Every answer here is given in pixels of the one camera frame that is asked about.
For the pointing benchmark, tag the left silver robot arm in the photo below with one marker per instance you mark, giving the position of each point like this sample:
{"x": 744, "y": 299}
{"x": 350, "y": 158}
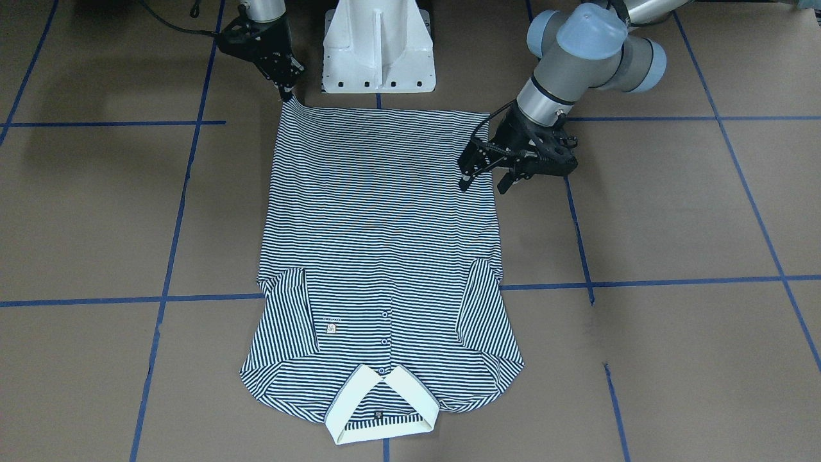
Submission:
{"x": 589, "y": 48}

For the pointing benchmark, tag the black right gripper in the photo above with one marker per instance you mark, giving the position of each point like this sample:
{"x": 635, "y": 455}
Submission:
{"x": 267, "y": 46}

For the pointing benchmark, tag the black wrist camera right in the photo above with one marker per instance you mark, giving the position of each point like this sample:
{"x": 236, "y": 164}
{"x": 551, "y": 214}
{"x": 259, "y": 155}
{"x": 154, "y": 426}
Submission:
{"x": 237, "y": 39}

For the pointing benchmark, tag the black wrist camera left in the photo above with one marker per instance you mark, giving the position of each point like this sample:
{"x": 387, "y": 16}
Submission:
{"x": 551, "y": 153}

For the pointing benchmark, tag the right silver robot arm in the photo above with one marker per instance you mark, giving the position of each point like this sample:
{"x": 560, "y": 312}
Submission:
{"x": 265, "y": 11}

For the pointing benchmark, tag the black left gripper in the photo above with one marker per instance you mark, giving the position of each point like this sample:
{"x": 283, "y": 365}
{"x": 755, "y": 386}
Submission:
{"x": 511, "y": 133}

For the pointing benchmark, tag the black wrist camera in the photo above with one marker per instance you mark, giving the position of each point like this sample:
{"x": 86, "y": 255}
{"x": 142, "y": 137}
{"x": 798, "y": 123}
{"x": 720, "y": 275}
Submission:
{"x": 237, "y": 39}
{"x": 551, "y": 153}

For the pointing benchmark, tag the striped polo shirt white collar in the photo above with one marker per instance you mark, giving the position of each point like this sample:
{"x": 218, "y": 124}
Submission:
{"x": 380, "y": 276}

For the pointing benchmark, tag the white camera mast with base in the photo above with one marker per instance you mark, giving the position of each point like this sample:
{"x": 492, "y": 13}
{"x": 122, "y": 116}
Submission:
{"x": 378, "y": 47}

